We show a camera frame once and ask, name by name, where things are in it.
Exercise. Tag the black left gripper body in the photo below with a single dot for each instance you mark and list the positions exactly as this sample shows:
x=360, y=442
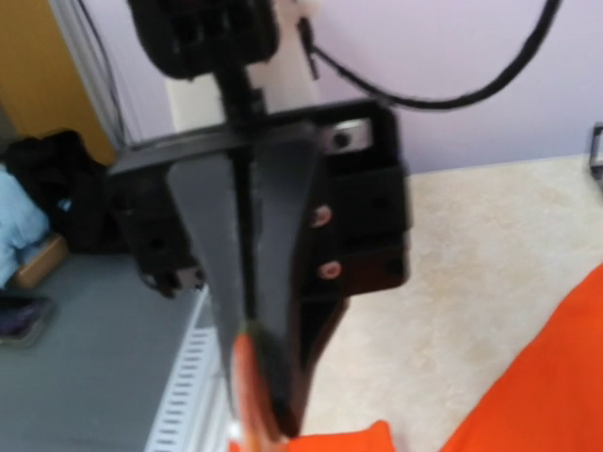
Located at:
x=366, y=192

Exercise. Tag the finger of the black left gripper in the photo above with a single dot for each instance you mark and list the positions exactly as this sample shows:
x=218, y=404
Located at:
x=295, y=310
x=207, y=193

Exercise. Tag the red t-shirt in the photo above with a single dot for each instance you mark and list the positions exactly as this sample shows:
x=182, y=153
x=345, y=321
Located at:
x=548, y=399

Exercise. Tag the black display box green brooch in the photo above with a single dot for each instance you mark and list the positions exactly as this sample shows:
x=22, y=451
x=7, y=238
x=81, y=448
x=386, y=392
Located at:
x=595, y=153

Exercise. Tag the black bag on floor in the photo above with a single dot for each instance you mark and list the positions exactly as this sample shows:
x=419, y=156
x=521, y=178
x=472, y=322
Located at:
x=61, y=178

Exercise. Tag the light blue object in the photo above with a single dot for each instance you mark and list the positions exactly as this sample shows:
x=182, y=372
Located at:
x=24, y=226

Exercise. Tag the yellow board outside booth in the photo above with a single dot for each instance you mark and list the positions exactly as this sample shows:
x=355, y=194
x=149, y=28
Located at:
x=41, y=89

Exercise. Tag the grey aluminium front rail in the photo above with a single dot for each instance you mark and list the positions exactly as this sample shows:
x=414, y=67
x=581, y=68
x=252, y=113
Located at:
x=193, y=413

